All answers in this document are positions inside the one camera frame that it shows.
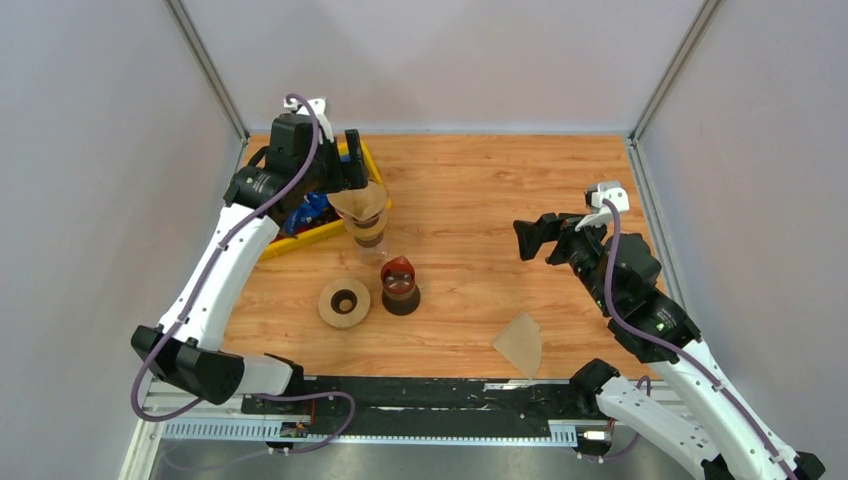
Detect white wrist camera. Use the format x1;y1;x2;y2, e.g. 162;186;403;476
283;96;336;144
575;180;631;231

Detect brown glass dripper on base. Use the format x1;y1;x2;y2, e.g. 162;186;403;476
380;256;421;316

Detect blue chips bag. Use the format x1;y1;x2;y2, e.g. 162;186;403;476
282;192;339;237

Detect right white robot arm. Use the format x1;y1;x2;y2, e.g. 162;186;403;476
513;213;826;479

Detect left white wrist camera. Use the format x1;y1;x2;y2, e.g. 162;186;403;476
283;96;336;144

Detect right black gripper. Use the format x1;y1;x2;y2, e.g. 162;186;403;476
512;210;616;313

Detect wooden dripper ring on table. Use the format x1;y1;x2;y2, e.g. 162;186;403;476
317;276;372;330

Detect yellow plastic basket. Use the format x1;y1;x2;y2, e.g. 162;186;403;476
259;140;385;261

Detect brown paper filter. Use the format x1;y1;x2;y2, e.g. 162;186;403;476
327;180;389;219
491;312;543;380

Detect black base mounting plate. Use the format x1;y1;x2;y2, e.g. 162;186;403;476
241;376;608;439

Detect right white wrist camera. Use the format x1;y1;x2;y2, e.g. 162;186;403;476
575;180;631;231

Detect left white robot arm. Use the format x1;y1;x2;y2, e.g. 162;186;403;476
131;113;369;414

